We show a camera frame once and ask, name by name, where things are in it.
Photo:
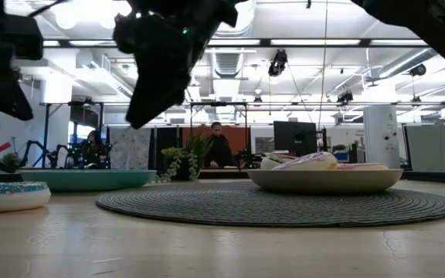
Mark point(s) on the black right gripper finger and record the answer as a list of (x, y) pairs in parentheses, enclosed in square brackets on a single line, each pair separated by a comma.
[(157, 96)]

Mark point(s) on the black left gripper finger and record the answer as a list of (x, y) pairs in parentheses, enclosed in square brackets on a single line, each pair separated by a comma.
[(6, 102)]

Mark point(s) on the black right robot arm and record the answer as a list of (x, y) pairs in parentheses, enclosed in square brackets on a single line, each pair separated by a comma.
[(431, 23)]

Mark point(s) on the patterned grey curtain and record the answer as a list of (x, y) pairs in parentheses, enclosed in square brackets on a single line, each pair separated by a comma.
[(130, 146)]

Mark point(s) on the small background potted plant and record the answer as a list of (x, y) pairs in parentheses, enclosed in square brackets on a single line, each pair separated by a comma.
[(11, 159)]

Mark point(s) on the green potted plant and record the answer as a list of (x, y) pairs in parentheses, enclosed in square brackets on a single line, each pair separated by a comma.
[(185, 162)]

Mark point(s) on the person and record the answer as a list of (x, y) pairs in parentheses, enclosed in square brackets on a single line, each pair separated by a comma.
[(91, 150), (219, 148)]

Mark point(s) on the orange partition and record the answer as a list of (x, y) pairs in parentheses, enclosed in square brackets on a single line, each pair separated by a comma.
[(242, 139)]

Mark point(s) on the white donut with blue sprinkles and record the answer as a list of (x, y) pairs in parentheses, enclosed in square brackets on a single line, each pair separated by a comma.
[(14, 201)]

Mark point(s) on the teal plate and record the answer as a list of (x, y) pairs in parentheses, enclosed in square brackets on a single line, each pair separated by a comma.
[(91, 180)]

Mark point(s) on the white donut with dark icing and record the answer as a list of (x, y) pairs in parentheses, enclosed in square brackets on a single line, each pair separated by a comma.
[(269, 162)]

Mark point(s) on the round grey woven placemat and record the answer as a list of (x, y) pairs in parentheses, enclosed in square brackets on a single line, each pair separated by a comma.
[(226, 208)]

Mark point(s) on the black computer monitor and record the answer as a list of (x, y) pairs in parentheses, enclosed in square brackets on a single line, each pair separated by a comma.
[(294, 137)]

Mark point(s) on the beige plate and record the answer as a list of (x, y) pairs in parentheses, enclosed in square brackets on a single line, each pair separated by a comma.
[(323, 181)]

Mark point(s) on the black ceiling lamp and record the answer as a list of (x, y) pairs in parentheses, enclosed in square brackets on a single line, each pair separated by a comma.
[(418, 70), (345, 97)]

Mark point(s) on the pink iced donut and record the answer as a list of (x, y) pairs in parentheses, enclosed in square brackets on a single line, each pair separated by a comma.
[(361, 167)]

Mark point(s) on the white pillar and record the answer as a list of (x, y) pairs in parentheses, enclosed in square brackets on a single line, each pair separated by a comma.
[(381, 135)]

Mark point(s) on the green partition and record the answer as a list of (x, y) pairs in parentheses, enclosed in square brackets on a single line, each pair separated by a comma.
[(431, 146)]

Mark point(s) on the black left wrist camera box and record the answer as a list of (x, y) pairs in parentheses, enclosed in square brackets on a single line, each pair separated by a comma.
[(23, 36)]

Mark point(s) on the black metal stand frame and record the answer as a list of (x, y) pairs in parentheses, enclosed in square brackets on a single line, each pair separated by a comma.
[(218, 104)]

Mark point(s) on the black overhead camera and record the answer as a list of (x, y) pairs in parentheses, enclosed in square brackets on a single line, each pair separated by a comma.
[(278, 62)]

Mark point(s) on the black frame bar with lights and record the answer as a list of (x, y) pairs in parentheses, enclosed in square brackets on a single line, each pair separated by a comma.
[(315, 42)]

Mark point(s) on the black table edge rail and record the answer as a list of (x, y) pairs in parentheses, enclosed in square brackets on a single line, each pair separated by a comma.
[(439, 177)]

